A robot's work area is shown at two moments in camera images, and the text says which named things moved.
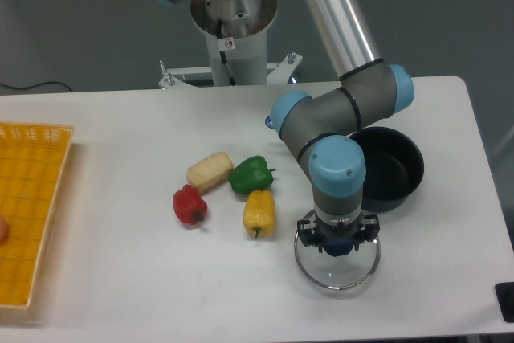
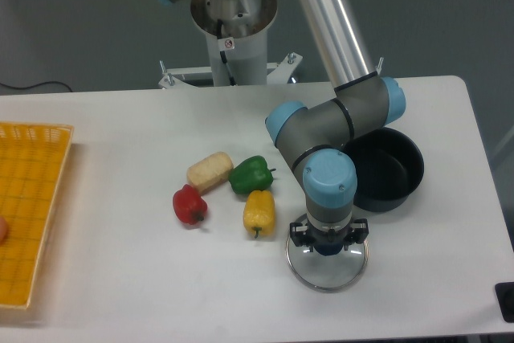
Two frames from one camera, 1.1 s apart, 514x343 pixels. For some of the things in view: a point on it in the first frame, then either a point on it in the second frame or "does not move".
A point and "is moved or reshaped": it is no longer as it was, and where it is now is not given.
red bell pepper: (190, 207) does not move
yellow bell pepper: (259, 214) does not move
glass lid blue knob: (337, 272) is moved or reshaped
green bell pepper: (251, 175) does not move
